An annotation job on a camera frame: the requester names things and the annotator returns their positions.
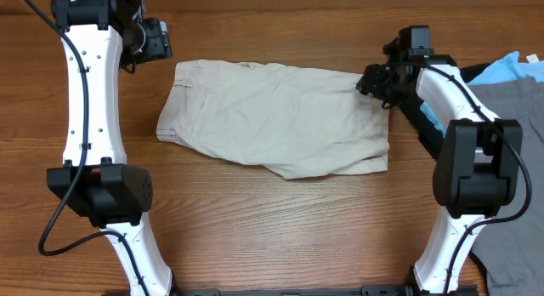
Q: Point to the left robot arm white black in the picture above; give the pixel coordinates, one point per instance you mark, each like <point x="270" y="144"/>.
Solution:
<point x="95" y="180"/>

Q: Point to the black garment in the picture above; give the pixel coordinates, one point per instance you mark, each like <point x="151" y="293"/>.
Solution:
<point x="437" y="95"/>

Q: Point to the grey garment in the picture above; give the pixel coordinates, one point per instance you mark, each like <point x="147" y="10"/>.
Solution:
<point x="512" y="253"/>

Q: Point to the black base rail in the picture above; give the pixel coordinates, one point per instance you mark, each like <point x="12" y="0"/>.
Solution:
<point x="293" y="291"/>

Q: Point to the light blue garment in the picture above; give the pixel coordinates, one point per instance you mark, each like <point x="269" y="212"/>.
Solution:
<point x="497" y="72"/>

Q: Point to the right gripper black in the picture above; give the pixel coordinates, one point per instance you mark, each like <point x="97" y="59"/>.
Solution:
<point x="368" y="80"/>

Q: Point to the beige shorts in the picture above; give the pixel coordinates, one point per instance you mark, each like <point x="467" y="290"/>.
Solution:
<point x="296" y="122"/>

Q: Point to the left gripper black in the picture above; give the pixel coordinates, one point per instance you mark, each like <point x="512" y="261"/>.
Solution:
<point x="160" y="42"/>

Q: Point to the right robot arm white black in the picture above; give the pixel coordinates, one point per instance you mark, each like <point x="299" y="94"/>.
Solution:
<point x="477" y="156"/>

